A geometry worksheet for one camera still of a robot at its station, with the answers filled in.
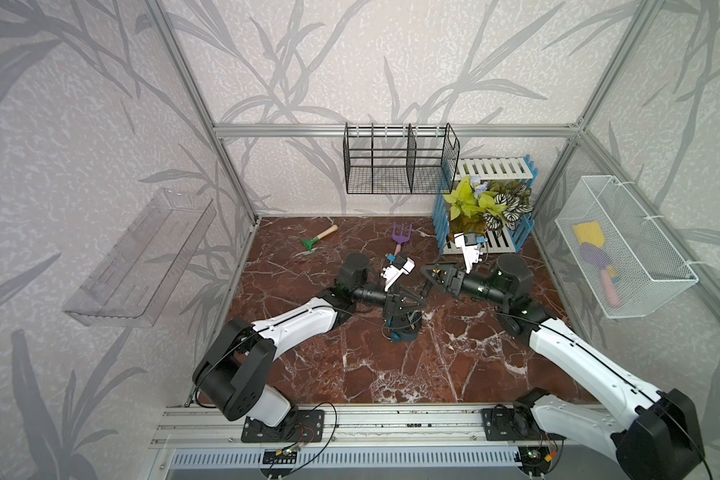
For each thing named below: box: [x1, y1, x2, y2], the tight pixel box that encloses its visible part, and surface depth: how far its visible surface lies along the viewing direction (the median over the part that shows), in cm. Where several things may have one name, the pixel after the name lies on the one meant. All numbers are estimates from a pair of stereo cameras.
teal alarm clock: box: [386, 310, 422, 343], surface depth 88 cm
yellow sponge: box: [573, 222, 605, 248], surface depth 88 cm
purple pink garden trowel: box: [579, 242, 622, 309], surface depth 78 cm
